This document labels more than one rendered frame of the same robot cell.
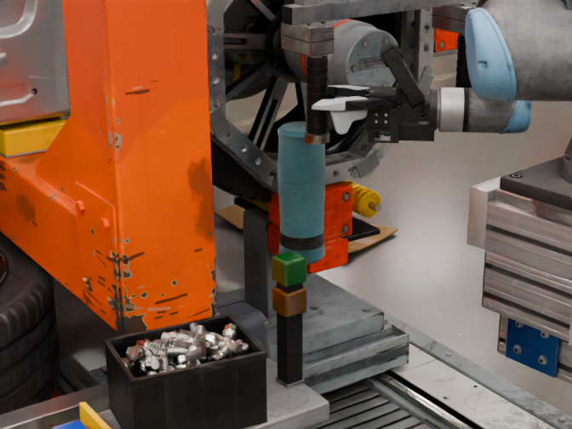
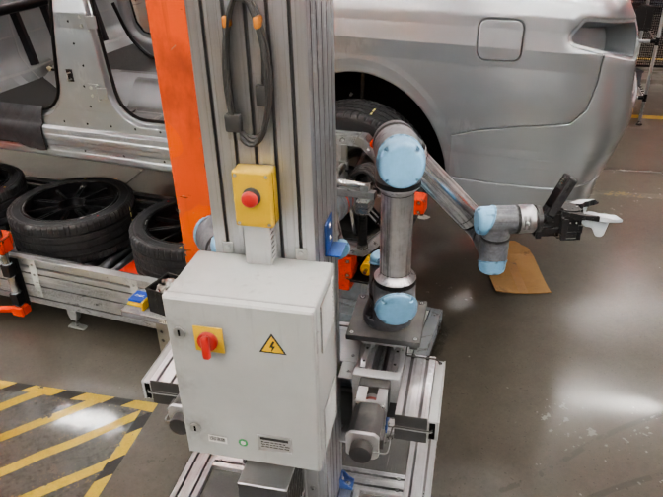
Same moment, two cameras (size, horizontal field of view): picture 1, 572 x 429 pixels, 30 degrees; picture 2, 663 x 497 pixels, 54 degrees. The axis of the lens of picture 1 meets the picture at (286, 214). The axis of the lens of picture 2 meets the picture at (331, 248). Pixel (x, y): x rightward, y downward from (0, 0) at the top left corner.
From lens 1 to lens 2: 225 cm
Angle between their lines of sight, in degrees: 49
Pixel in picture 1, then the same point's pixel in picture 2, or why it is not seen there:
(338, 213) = (343, 267)
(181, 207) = not seen: hidden behind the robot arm
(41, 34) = not seen: hidden behind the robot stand
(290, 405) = not seen: hidden behind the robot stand
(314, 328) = (348, 312)
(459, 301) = (502, 342)
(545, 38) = (201, 237)
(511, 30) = (199, 229)
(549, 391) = (448, 402)
